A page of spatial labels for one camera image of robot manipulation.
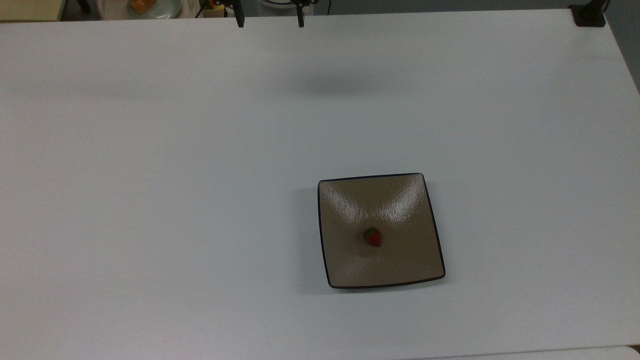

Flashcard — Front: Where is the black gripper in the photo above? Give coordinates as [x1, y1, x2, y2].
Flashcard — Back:
[224, 0, 319, 29]

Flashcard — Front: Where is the pale green plate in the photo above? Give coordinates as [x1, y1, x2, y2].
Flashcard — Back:
[125, 0, 182, 20]

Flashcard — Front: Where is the square brown ceramic plate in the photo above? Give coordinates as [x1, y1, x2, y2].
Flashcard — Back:
[317, 172, 446, 290]

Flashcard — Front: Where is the colourful toy food pile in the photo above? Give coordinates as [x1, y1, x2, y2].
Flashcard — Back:
[198, 0, 227, 19]

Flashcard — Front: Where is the light wooden table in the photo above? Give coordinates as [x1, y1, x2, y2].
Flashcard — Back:
[0, 0, 68, 22]

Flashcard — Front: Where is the black camera stand pole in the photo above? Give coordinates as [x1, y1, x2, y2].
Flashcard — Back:
[568, 0, 609, 28]

